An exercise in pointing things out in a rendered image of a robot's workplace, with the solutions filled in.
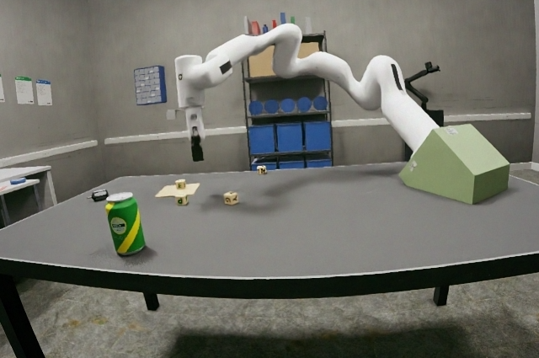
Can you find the beige square mat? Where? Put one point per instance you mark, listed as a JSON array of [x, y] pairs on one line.
[[169, 191]]

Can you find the green drink can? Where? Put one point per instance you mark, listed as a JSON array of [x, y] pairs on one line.
[[125, 223]]

